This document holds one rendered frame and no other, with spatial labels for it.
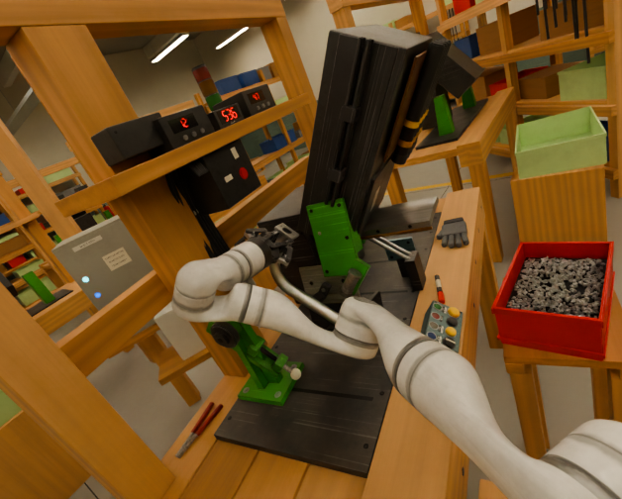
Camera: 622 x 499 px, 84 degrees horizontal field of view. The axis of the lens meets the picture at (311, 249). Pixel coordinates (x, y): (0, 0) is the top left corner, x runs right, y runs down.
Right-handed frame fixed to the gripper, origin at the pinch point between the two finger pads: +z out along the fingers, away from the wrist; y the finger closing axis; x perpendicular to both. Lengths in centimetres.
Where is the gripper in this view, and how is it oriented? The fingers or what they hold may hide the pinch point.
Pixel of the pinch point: (282, 238)
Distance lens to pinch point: 87.1
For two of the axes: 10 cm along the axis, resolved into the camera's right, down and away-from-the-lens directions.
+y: -8.0, -5.7, 1.8
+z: 4.2, -3.3, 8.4
